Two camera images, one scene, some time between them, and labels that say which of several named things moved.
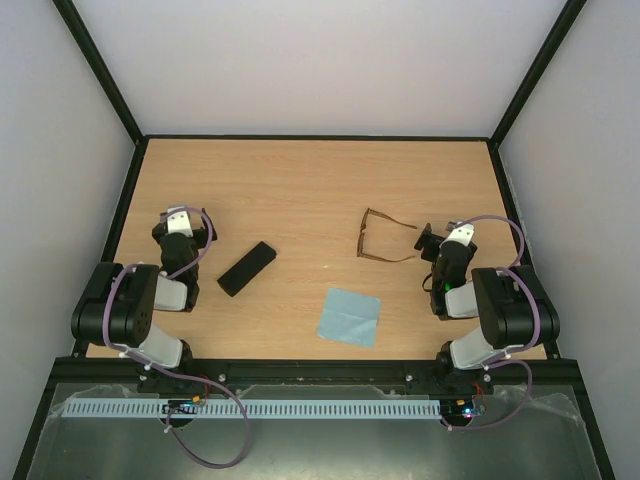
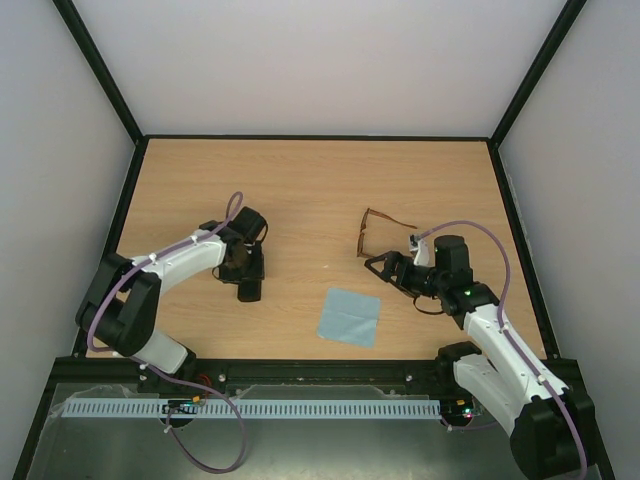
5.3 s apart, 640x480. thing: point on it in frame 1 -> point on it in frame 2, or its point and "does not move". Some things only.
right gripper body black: x=430 y=243 -> x=401 y=268
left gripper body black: x=203 y=236 -> x=246 y=270
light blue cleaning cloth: x=349 y=317 does not move
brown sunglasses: x=360 y=252 does not move
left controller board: x=183 y=406 does not move
